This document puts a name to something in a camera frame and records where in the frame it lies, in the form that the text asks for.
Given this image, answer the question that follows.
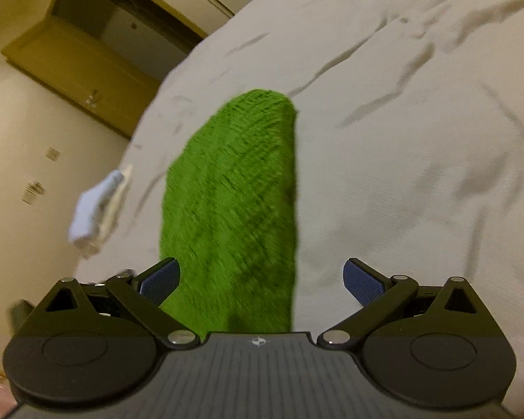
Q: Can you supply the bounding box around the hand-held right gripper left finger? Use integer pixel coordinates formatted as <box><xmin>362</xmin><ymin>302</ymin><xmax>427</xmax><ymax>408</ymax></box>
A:
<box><xmin>46</xmin><ymin>258</ymin><xmax>200</xmax><ymax>350</ymax></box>

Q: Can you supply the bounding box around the green knitted garment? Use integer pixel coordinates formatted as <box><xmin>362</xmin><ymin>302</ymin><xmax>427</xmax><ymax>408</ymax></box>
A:
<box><xmin>159</xmin><ymin>89</ymin><xmax>298</xmax><ymax>332</ymax></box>

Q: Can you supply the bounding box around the white bed sheet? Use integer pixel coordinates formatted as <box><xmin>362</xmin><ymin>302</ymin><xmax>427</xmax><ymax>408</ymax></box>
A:
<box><xmin>72</xmin><ymin>0</ymin><xmax>524</xmax><ymax>335</ymax></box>

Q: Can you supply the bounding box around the light blue folded cloth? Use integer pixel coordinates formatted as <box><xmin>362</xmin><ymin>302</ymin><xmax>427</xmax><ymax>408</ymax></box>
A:
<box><xmin>67</xmin><ymin>170</ymin><xmax>124</xmax><ymax>242</ymax></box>

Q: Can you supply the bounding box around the white folded cloth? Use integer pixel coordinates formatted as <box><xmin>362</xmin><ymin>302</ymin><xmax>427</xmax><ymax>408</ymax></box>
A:
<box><xmin>81</xmin><ymin>165</ymin><xmax>134</xmax><ymax>258</ymax></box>

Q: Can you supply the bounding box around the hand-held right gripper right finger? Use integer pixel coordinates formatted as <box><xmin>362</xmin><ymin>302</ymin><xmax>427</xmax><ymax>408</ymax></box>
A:
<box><xmin>318</xmin><ymin>258</ymin><xmax>479</xmax><ymax>350</ymax></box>

